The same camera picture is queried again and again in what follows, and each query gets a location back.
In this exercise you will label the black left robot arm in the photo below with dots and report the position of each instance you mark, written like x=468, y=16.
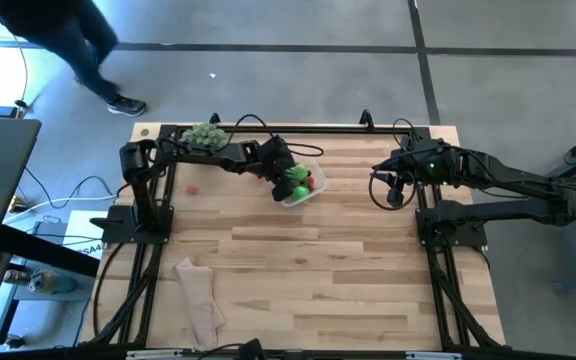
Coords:
x=203, y=155

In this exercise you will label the black curved frame bracket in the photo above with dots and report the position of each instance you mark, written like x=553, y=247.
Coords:
x=213, y=119
x=366, y=118

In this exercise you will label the teal water bottle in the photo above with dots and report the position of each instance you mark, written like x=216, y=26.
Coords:
x=53, y=282

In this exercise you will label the black table-level camera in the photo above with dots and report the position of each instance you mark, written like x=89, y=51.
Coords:
x=253, y=350

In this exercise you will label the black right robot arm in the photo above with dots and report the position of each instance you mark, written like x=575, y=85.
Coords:
x=493, y=185

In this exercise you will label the striped green toy watermelon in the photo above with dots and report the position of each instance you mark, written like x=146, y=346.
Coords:
x=298, y=173

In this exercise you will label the green potted plant white pot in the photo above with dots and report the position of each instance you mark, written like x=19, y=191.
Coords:
x=204, y=135

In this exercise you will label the green toy pear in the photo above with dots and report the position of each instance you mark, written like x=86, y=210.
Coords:
x=300, y=193

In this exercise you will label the person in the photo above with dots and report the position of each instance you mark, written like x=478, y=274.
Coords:
x=68, y=40

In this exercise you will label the white printed paper sheet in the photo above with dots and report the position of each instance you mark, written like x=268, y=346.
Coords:
x=85, y=235

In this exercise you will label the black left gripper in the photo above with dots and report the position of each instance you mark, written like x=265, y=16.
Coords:
x=273, y=157

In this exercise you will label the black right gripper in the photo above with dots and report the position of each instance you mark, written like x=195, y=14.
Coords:
x=430, y=160

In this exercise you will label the small pink toy fruit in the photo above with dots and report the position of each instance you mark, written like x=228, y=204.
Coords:
x=191, y=189

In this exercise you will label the clear plastic tupperware container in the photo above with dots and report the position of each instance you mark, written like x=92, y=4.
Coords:
x=321, y=182

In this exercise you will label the beige folded cloth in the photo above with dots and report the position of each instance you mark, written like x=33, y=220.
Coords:
x=198, y=300

